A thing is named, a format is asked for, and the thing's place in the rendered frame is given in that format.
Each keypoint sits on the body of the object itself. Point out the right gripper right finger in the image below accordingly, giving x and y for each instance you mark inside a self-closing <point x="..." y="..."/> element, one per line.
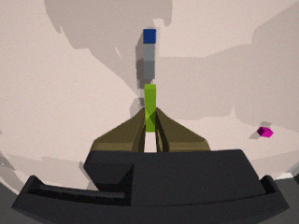
<point x="173" y="137"/>

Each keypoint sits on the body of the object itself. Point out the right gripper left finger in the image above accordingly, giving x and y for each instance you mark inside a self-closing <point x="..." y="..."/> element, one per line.
<point x="130" y="135"/>

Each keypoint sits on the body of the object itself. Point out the lime green rod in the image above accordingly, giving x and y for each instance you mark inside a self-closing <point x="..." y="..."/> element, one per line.
<point x="150" y="107"/>

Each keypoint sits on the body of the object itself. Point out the small blue block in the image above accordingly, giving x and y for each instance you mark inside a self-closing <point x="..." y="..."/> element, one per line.
<point x="149" y="35"/>

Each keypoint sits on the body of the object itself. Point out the grey rod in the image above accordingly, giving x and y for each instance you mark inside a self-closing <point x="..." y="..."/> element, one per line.
<point x="149" y="60"/>

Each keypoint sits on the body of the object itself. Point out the small magenta block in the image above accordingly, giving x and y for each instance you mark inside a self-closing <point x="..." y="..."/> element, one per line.
<point x="265" y="132"/>

